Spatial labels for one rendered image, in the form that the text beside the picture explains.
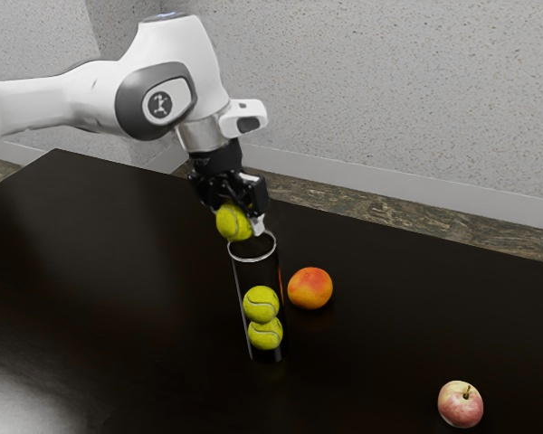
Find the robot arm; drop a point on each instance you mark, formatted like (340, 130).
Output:
(86, 90)

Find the orange peach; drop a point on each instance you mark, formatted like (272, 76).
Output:
(310, 288)

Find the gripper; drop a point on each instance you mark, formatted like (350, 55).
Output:
(224, 174)

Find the clear tennis ball tube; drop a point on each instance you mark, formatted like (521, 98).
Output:
(258, 303)

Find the red apple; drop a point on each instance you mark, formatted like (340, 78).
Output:
(460, 403)

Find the yellow tennis ball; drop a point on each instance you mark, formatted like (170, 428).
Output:
(261, 304)
(265, 333)
(233, 222)

